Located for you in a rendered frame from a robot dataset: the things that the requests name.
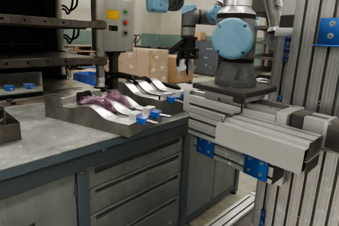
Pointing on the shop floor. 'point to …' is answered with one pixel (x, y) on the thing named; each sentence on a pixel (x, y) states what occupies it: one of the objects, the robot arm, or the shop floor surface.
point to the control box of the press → (115, 31)
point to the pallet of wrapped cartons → (145, 63)
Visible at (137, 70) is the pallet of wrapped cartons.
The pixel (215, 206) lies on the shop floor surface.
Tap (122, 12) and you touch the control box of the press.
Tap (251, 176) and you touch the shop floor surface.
